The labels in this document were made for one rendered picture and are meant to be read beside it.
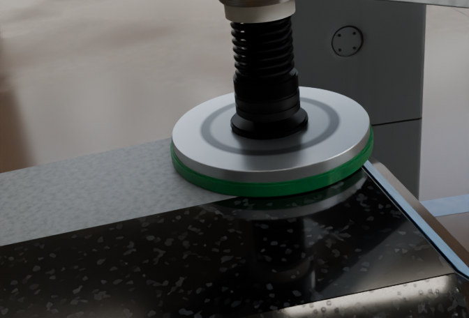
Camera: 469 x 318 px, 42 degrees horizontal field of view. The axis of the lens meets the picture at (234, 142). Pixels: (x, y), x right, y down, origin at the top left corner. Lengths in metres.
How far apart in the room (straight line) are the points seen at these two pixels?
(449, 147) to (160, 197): 1.93
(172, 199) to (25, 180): 0.18
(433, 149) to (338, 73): 0.96
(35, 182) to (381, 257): 0.37
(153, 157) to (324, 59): 0.90
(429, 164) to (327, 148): 1.73
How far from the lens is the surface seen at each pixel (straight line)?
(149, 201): 0.60
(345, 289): 0.47
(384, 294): 0.48
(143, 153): 0.69
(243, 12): 0.59
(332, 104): 0.70
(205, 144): 0.63
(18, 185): 0.69
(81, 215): 0.61
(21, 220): 0.63
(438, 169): 2.29
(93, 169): 0.68
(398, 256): 0.51
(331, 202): 0.57
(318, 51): 1.51
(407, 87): 1.61
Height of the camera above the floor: 1.13
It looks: 26 degrees down
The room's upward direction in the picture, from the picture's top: 6 degrees counter-clockwise
